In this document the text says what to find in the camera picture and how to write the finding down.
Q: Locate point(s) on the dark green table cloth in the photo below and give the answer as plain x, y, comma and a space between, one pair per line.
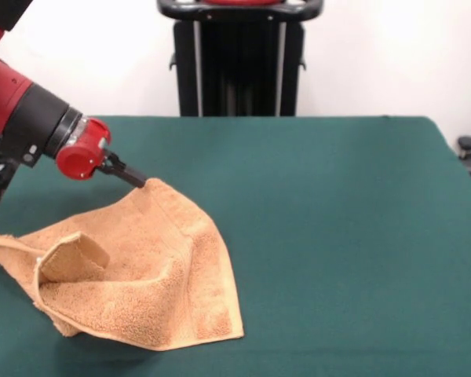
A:
337, 255

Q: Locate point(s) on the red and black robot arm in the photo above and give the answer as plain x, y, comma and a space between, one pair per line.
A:
27, 118

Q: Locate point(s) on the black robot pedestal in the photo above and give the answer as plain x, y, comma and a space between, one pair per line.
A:
239, 59

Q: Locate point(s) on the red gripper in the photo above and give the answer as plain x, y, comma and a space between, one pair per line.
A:
80, 161

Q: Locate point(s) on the orange terry towel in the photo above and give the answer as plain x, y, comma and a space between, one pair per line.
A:
149, 282

